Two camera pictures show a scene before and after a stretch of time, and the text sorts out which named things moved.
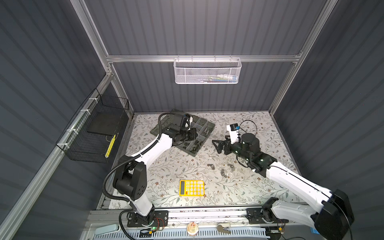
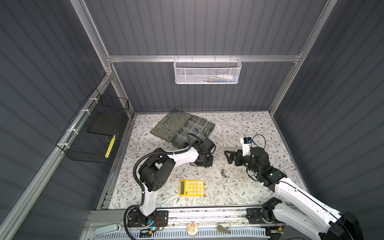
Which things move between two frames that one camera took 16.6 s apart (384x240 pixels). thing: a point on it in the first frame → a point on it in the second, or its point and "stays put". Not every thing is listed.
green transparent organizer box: (203, 127) stays put
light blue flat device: (107, 229) stays put
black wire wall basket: (90, 134) stays put
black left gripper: (193, 134) → (210, 163)
